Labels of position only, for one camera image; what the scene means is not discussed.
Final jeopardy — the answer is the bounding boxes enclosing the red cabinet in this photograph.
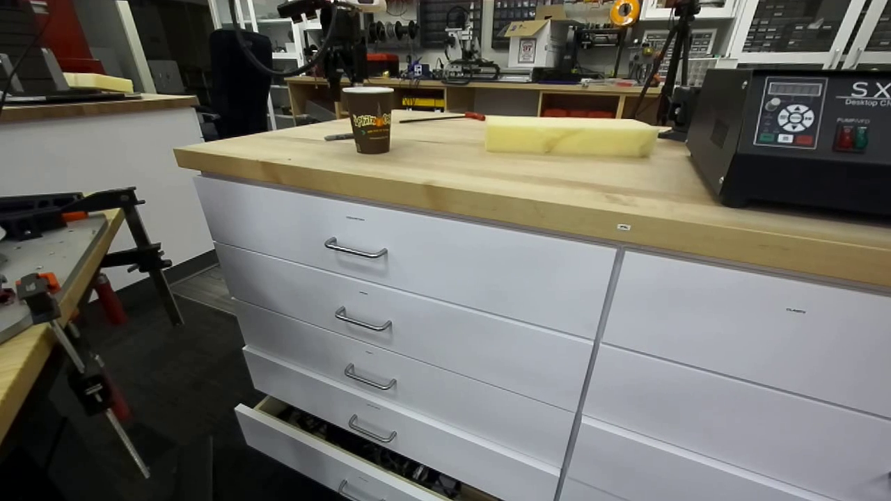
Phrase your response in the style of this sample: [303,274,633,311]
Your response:
[37,0,105,76]

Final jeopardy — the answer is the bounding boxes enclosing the white framed dark panel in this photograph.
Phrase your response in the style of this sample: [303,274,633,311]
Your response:
[723,0,891,69]

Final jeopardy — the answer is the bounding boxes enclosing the white cabinet with wooden top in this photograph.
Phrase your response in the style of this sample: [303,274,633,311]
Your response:
[174,108,891,501]

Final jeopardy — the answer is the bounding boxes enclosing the white drawer holding dark tools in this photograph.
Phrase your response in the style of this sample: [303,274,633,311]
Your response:
[232,396,499,501]

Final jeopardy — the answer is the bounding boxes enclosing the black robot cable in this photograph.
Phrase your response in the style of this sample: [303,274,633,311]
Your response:
[232,20,322,82]

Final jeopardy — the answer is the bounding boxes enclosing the yellow foam block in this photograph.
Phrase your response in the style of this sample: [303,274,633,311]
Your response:
[481,115,661,161]

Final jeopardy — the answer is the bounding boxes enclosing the yellow foam slab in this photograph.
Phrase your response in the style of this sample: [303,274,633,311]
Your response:
[62,69,139,97]

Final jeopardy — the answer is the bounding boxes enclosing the black camera tripod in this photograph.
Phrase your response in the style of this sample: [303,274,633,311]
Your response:
[633,0,704,125]

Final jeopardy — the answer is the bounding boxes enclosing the yellow round tool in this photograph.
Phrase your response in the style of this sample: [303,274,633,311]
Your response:
[608,0,643,30]

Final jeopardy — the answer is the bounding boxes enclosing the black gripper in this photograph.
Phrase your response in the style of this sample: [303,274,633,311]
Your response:
[318,2,370,89]

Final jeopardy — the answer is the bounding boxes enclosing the black office chair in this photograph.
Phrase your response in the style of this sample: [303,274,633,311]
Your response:
[206,26,278,143]

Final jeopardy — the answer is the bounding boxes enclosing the white counter with wooden top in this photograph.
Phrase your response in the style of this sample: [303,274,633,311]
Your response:
[0,93,217,274]

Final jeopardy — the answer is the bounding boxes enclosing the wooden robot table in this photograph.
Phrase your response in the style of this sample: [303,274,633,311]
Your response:
[0,206,129,445]

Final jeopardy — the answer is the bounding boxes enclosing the metal drawer handle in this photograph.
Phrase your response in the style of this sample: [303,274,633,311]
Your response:
[346,413,402,448]
[331,303,398,338]
[343,361,402,396]
[321,233,394,264]

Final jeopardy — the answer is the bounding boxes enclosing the red toolbox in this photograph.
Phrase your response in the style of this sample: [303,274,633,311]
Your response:
[360,51,403,82]

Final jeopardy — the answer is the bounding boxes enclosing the wide white cabinet drawer front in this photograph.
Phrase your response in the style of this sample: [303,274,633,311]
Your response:
[555,418,825,501]
[576,343,891,501]
[602,247,891,423]

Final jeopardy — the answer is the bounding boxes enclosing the black and orange bar clamp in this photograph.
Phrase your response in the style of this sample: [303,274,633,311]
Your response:
[15,271,153,481]
[0,185,189,328]

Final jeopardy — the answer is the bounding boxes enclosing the brown paper cup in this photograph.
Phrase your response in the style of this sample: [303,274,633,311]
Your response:
[341,83,398,155]

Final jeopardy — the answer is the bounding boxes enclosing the black electronic controller box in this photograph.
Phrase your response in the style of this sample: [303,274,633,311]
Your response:
[684,65,891,222]

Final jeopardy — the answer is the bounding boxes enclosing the wooden workbench with shelves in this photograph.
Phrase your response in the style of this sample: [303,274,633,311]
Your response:
[281,76,668,125]

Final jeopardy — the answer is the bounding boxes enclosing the small model house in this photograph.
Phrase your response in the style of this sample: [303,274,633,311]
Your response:
[505,18,556,73]

